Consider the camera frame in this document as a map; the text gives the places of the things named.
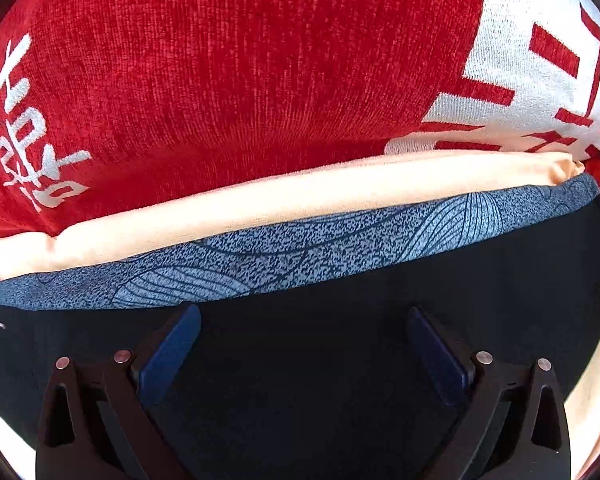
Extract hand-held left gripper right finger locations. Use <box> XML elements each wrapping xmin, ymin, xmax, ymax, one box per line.
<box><xmin>407</xmin><ymin>305</ymin><xmax>572</xmax><ymax>480</ymax></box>

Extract black pants with blue stripes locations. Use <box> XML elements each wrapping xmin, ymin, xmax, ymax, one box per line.
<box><xmin>0</xmin><ymin>172</ymin><xmax>600</xmax><ymax>480</ymax></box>

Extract red printed blanket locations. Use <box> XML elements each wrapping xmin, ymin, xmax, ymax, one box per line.
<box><xmin>0</xmin><ymin>0</ymin><xmax>600</xmax><ymax>251</ymax></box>

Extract cream blanket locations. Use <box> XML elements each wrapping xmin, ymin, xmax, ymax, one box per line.
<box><xmin>0</xmin><ymin>151</ymin><xmax>600</xmax><ymax>480</ymax></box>

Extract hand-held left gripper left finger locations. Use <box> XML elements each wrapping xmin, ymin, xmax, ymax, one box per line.
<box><xmin>35</xmin><ymin>302</ymin><xmax>202</xmax><ymax>480</ymax></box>

